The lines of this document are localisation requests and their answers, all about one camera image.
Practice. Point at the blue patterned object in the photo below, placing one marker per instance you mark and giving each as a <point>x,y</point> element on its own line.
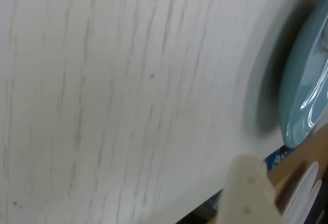
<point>275,158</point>

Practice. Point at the brown wooden board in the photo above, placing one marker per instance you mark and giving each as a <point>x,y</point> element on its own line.
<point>294,162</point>

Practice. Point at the white round disc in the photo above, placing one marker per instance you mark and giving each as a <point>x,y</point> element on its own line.
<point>311,206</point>
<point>305,183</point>

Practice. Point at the blue round dish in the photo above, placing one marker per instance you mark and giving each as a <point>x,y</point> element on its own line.
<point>294,106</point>

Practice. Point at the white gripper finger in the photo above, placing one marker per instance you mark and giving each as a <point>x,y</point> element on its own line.
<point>246,195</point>

